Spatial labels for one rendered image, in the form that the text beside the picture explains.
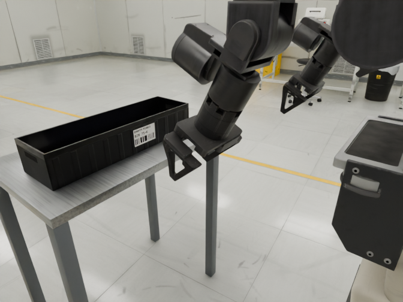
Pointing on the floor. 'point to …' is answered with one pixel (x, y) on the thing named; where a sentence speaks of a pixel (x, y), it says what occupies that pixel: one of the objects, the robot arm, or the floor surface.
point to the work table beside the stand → (29, 201)
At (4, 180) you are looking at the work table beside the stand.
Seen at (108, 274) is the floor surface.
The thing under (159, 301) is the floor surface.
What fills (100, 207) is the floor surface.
